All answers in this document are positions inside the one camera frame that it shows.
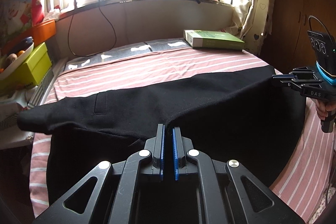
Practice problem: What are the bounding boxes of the black cable on wall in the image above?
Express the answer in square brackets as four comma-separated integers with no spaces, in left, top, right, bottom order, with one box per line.
[67,0,117,58]

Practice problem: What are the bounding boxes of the black pants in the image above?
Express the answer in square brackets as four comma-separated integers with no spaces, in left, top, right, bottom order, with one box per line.
[16,65,308,206]

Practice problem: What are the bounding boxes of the colourful cartoon gift bag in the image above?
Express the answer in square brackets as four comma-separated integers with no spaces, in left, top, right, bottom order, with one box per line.
[1,0,45,44]

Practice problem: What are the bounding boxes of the person's right hand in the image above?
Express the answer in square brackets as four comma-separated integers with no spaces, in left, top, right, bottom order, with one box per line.
[313,99,336,121]

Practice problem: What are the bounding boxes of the brown wooden wardrobe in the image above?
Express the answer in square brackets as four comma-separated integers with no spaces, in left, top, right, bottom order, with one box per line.
[261,0,335,73]

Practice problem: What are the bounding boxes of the orange box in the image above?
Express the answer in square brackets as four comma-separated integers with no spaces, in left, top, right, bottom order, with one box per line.
[1,20,56,55]

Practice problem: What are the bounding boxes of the grey patterned pillow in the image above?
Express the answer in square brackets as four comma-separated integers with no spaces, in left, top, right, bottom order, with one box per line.
[63,38,190,72]

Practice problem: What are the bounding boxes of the green and white box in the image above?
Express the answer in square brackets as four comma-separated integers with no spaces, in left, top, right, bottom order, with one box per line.
[183,30,245,51]

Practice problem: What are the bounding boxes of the white fruit bowl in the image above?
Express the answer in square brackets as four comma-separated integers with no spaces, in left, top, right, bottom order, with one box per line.
[1,36,34,80]

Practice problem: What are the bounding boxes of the yellow-green shoe box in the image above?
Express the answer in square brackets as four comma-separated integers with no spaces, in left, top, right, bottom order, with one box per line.
[1,42,52,92]

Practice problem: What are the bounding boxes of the white bedside table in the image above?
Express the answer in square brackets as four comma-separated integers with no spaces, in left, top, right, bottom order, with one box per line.
[0,56,69,151]

